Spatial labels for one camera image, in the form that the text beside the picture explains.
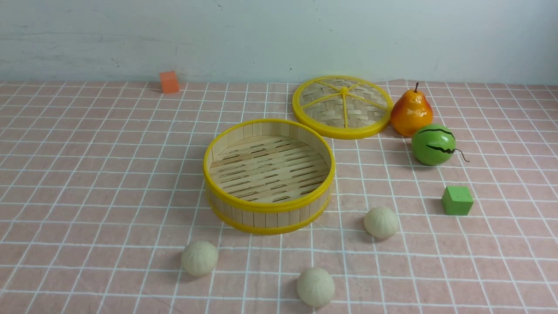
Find green toy watermelon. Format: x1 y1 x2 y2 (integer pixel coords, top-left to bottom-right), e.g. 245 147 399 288
411 123 469 166

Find orange cube block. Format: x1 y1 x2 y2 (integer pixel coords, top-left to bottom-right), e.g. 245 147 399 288
159 70 180 94

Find white bun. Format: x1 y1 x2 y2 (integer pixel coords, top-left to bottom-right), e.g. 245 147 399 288
363 206 399 239
181 241 218 277
296 267 335 307

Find yellow rimmed bamboo steamer tray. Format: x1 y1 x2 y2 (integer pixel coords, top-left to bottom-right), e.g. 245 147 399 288
203 119 336 235

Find yellow woven steamer lid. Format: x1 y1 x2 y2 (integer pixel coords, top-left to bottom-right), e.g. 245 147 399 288
292 75 393 140

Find green cube block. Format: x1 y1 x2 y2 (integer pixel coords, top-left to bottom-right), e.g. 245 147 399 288
441 185 474 216

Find orange yellow toy pear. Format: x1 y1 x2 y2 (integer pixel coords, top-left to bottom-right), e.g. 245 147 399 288
389 82 434 137

